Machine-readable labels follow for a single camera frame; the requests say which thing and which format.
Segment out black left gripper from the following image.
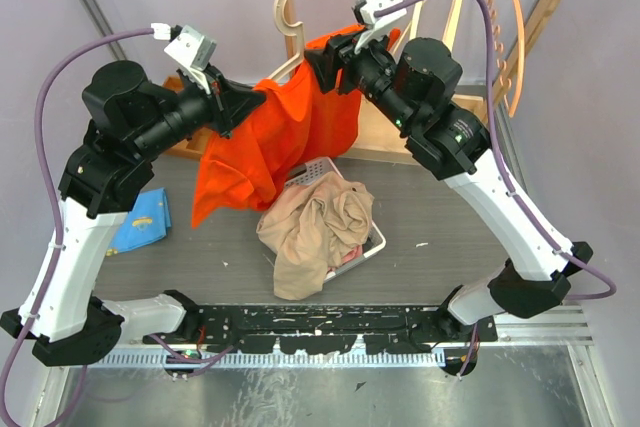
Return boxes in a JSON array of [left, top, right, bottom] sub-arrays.
[[134, 63, 267, 161]]

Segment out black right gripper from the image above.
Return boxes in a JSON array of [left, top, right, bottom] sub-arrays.
[[302, 20, 416, 133]]

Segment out beige plastic hanger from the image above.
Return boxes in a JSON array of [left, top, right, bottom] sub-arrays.
[[269, 0, 305, 82]]

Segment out orange red t shirt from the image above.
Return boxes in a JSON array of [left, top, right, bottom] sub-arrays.
[[191, 24, 402, 231]]

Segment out cream wooden hanger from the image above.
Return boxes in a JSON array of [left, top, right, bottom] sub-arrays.
[[442, 0, 463, 51]]

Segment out beige t shirt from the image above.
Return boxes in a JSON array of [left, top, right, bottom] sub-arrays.
[[256, 172, 374, 301]]

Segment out orange wavy metal hanger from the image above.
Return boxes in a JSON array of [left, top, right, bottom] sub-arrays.
[[485, 0, 527, 118]]

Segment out pink t shirt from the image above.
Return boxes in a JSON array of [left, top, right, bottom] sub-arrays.
[[327, 245, 363, 275]]

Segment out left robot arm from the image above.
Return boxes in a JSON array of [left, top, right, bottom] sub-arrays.
[[27, 61, 266, 367]]

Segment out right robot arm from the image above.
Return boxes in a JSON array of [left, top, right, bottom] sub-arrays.
[[304, 31, 593, 341]]

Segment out wooden clothes rack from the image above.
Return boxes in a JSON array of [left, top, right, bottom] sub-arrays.
[[170, 0, 551, 182]]

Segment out white plastic basket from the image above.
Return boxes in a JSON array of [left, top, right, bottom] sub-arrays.
[[285, 157, 387, 283]]

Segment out blue patterned cloth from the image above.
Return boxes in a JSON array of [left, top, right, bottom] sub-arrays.
[[106, 188, 172, 256]]

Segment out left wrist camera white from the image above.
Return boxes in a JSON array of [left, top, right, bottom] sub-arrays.
[[151, 23, 216, 95]]

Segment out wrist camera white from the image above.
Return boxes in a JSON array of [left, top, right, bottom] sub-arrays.
[[151, 23, 216, 95], [353, 0, 407, 54]]

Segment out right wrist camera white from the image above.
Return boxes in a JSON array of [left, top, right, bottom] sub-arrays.
[[353, 0, 407, 54]]

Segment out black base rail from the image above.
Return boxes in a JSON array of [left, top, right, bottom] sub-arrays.
[[159, 304, 498, 355]]

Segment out white slotted cable duct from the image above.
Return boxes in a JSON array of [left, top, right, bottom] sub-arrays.
[[94, 348, 445, 369]]

